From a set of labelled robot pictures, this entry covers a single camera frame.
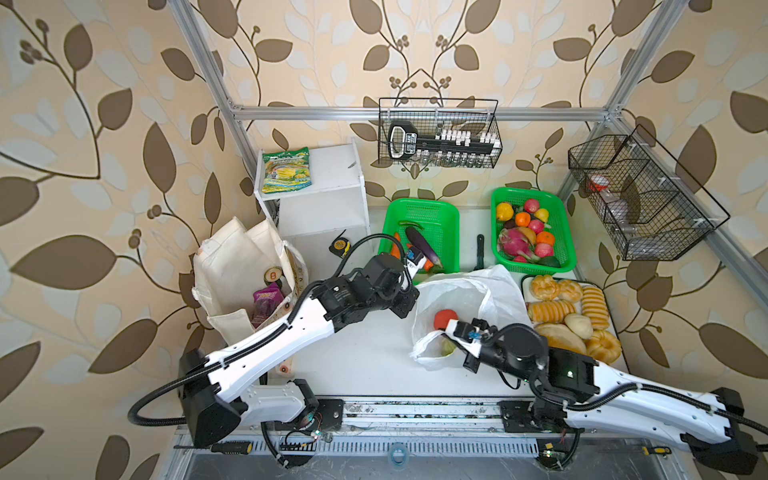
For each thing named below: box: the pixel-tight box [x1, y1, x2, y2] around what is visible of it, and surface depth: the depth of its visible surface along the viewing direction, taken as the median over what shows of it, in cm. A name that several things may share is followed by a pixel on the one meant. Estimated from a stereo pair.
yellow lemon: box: [496, 202, 514, 221], surface depth 111 cm
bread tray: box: [521, 276, 630, 372], surface depth 90 cm
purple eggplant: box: [405, 226, 443, 267], surface depth 107 cm
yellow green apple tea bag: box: [262, 146, 313, 194], surface depth 84 cm
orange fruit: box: [515, 212, 531, 227], surface depth 112 cm
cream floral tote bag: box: [191, 217, 308, 348], surface depth 80 cm
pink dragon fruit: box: [498, 228, 540, 261], surface depth 101 cm
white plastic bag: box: [410, 265, 533, 371], surface depth 83 cm
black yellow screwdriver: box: [173, 441, 254, 455], surface depth 70 cm
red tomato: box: [433, 309, 459, 331], surface depth 90 cm
